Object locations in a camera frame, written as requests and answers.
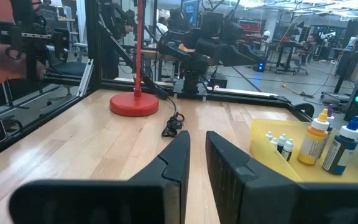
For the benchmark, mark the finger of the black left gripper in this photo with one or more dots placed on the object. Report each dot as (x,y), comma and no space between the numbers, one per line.
(236,57)
(255,56)

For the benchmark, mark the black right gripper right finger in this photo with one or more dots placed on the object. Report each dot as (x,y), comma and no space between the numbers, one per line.
(275,202)

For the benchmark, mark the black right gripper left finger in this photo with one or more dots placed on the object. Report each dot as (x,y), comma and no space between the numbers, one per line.
(104,202)

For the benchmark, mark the small white-capped dropper bottle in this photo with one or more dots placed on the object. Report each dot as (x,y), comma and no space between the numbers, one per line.
(287,151)
(269,135)

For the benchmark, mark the small blue food coloring bottle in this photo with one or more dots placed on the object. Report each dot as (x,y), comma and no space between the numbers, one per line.
(281,143)

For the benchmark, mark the large yellow food coloring bottle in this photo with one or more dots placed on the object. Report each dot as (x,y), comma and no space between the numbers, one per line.
(312,146)

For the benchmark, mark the large blue food coloring bottle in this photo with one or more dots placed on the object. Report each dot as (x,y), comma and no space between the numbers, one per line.
(340,155)

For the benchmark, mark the large purple food coloring bottle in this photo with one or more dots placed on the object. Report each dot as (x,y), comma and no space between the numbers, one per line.
(330,112)

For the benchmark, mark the black computer case lit fans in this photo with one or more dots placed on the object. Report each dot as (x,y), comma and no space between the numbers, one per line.
(260,67)

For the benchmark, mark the red tool cabinet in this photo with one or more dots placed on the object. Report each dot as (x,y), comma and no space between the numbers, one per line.
(250,26)

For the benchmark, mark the black box blue light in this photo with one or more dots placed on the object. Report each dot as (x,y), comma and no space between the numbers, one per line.
(221,83)

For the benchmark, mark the black-legged work table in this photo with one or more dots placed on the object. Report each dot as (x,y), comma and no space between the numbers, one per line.
(286,46)

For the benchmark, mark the blue-screen monitor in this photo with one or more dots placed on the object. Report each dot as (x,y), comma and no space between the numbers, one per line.
(190,9)

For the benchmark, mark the yellow translucent plastic bin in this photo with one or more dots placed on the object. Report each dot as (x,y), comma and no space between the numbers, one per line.
(266,155)

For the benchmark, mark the wooden workbench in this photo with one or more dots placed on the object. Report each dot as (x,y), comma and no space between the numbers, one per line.
(149,54)

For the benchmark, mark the red desk lamp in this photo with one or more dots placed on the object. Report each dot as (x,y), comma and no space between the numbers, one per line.
(134,104)

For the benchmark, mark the silver aluminium extrusion bar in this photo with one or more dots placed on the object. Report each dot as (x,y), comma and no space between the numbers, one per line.
(85,79)

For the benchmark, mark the grey office chair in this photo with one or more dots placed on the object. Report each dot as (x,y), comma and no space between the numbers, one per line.
(70,68)

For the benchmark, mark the black aluminium table frame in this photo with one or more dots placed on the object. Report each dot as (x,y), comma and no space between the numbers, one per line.
(92,46)

